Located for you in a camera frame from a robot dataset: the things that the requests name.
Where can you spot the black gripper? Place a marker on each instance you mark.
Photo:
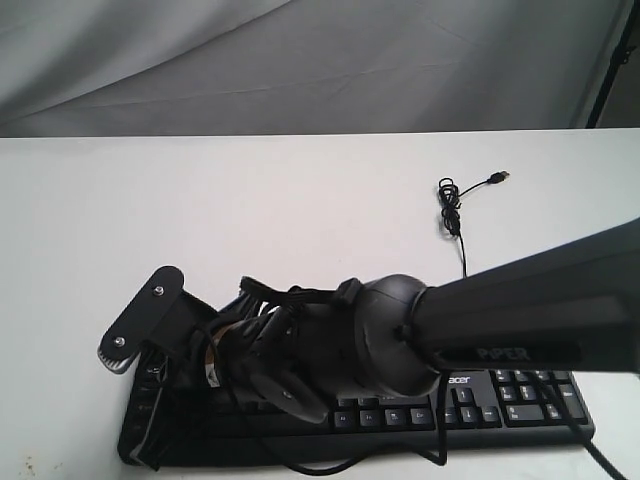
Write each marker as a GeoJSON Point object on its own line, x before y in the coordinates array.
{"type": "Point", "coordinates": [232, 356]}

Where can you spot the black acer keyboard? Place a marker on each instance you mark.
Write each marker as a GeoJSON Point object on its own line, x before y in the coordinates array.
{"type": "Point", "coordinates": [483, 409]}

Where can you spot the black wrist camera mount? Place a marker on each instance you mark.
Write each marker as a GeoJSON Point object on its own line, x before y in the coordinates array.
{"type": "Point", "coordinates": [162, 316]}

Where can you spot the grey backdrop cloth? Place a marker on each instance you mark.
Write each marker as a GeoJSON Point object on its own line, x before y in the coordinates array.
{"type": "Point", "coordinates": [170, 68]}

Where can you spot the black tripod stand leg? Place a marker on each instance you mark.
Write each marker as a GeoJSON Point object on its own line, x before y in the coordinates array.
{"type": "Point", "coordinates": [620, 56]}

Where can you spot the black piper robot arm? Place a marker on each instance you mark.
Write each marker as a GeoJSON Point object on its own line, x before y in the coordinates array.
{"type": "Point", "coordinates": [573, 308]}

